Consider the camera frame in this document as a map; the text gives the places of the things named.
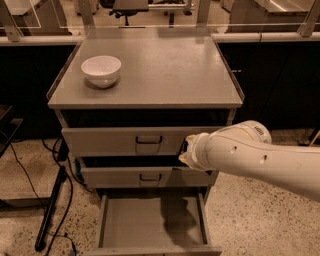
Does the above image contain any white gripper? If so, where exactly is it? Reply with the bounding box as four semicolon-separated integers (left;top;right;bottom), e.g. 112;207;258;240
178;133;213;171

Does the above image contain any dark rxbar chocolate bar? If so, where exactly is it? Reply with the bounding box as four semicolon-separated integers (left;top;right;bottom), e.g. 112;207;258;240
179;140;188;161

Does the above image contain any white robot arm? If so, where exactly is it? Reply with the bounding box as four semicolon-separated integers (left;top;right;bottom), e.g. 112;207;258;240
179;120;320;202

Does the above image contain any grey drawer cabinet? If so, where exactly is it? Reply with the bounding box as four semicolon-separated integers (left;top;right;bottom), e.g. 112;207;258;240
46;27;246;256

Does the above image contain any bottom grey drawer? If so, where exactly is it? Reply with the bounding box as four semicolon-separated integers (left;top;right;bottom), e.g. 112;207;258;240
84;191;222;256

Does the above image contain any grey drawer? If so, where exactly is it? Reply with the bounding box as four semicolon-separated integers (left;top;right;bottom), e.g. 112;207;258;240
84;191;222;256
61;125;234;157
81;167;218;188

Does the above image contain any top grey drawer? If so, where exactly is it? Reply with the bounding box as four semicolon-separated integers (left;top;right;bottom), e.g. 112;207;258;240
61;125;234;157

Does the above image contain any middle grey drawer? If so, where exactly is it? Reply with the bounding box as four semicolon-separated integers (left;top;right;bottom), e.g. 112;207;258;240
81;167;218;188

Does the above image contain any white ceramic bowl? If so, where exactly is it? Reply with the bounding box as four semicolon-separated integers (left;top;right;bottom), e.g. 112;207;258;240
81;55;122;88

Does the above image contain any wheeled cart base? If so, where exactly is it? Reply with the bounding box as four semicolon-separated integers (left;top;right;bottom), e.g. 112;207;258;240
308;128;320;146

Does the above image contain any black office chair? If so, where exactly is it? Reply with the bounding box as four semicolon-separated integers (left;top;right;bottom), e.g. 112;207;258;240
110;0;149;26

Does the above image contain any black floor cable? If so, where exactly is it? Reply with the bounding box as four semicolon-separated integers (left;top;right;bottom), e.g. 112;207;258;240
9;138;94;256

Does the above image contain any black desk frame leg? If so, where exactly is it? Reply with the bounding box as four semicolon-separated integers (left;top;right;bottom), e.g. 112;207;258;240
35;166;66;252

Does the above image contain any white horizontal rail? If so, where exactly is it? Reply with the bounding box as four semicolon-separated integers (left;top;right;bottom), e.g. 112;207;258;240
16;32;320;46

